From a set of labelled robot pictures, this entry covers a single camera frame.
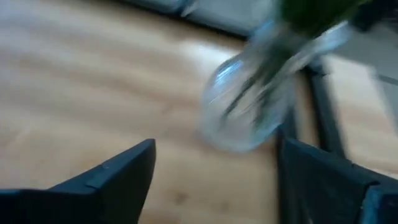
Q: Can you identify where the clear glass vase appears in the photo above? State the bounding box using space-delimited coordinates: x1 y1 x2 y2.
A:
198 20 354 154

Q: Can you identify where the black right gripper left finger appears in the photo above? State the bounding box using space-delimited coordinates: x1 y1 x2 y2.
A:
0 138 157 224

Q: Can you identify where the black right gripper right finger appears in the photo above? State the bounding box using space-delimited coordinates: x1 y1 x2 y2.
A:
277 138 398 224

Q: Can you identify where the magenta artificial flower bunch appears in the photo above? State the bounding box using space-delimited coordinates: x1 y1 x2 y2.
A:
217 0 371 131

